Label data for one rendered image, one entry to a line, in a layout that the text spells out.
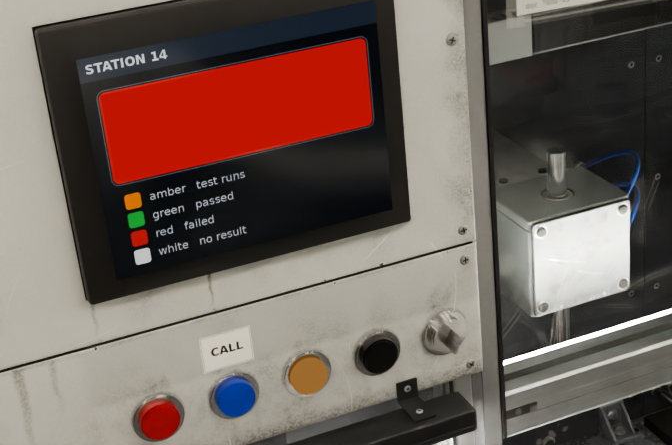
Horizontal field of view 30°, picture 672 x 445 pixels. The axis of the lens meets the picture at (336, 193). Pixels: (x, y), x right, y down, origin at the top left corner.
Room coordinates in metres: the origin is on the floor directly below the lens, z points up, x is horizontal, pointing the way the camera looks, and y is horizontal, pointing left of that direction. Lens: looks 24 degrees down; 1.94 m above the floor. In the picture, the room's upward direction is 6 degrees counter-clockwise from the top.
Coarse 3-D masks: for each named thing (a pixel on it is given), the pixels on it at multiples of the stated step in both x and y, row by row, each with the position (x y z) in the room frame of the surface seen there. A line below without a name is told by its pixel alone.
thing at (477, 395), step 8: (472, 376) 0.90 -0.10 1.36; (480, 376) 0.91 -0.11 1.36; (472, 384) 0.90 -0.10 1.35; (480, 384) 0.91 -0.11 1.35; (472, 392) 0.90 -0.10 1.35; (480, 392) 0.91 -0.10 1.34; (480, 400) 0.91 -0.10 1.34; (480, 408) 0.91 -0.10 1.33; (480, 416) 0.91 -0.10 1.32; (480, 424) 0.91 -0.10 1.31; (480, 432) 0.91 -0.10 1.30; (480, 440) 0.91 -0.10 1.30
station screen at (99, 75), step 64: (128, 64) 0.79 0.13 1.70; (192, 64) 0.80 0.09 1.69; (384, 128) 0.85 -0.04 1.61; (128, 192) 0.78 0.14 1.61; (192, 192) 0.80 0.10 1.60; (256, 192) 0.81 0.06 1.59; (320, 192) 0.83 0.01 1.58; (384, 192) 0.85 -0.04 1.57; (128, 256) 0.78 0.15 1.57; (192, 256) 0.79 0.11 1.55
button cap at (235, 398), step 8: (224, 384) 0.82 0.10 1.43; (232, 384) 0.81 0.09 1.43; (240, 384) 0.81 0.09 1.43; (248, 384) 0.82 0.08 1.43; (224, 392) 0.81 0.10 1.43; (232, 392) 0.81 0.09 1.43; (240, 392) 0.81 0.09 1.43; (248, 392) 0.82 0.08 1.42; (216, 400) 0.81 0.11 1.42; (224, 400) 0.81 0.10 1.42; (232, 400) 0.81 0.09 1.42; (240, 400) 0.81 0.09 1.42; (248, 400) 0.82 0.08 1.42; (224, 408) 0.81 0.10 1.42; (232, 408) 0.81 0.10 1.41; (240, 408) 0.81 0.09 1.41; (248, 408) 0.82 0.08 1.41; (232, 416) 0.81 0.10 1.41
